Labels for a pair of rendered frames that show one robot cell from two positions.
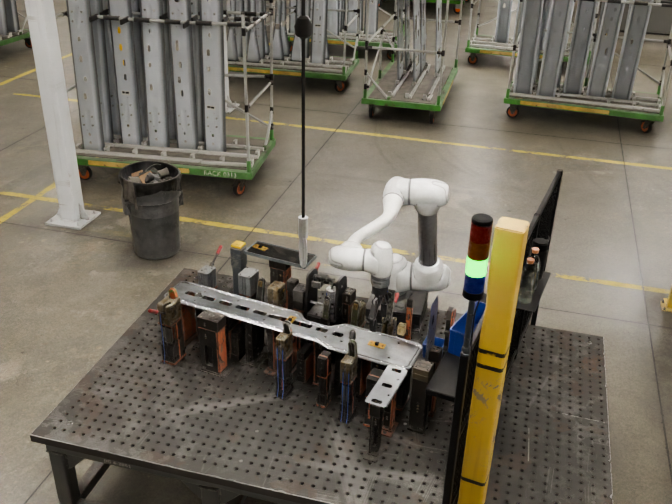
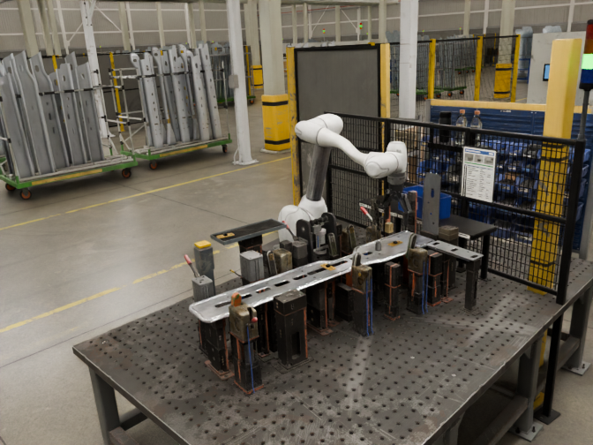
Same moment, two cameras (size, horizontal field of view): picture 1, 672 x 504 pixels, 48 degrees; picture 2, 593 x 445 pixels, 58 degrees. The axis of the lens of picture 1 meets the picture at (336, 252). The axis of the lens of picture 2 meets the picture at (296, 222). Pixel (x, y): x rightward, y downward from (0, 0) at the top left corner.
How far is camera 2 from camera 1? 3.31 m
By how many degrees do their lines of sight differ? 55
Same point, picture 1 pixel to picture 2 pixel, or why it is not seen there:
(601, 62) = (73, 139)
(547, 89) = (45, 169)
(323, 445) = (450, 328)
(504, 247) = (575, 53)
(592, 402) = not seen: hidden behind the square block
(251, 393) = (351, 349)
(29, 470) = not seen: outside the picture
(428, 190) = (335, 120)
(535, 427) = not seen: hidden behind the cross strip
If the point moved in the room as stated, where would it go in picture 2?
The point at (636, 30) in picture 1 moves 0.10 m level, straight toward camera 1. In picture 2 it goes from (88, 110) to (90, 110)
